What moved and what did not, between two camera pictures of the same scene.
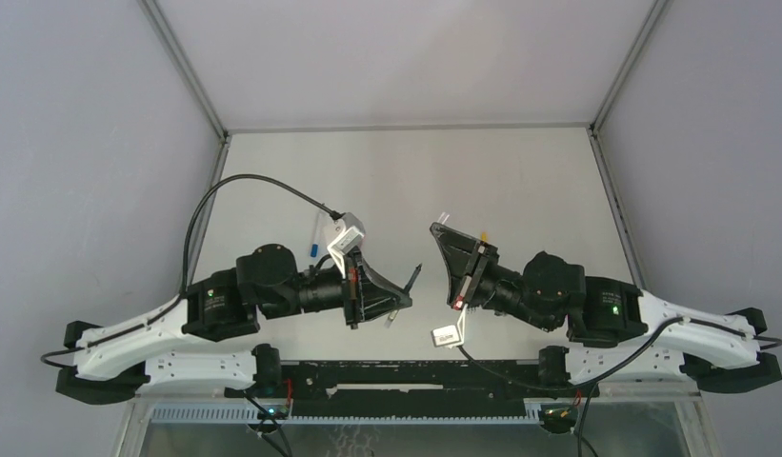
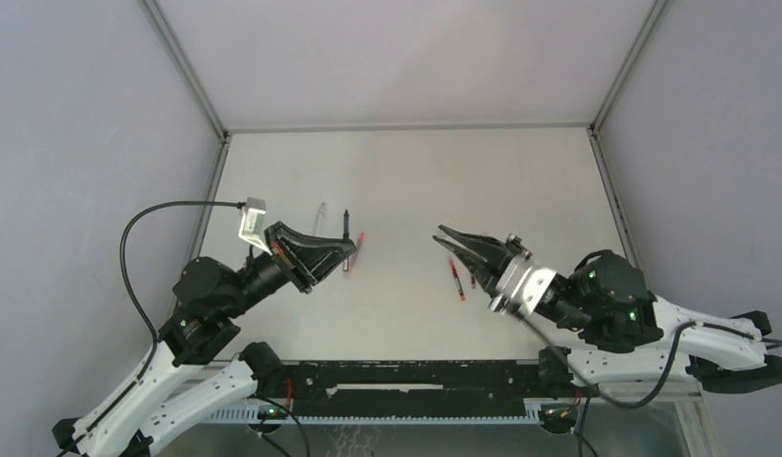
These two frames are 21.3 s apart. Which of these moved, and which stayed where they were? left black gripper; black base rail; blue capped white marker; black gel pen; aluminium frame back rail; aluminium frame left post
Moved: left black gripper; black gel pen
Stayed: aluminium frame left post; blue capped white marker; black base rail; aluminium frame back rail
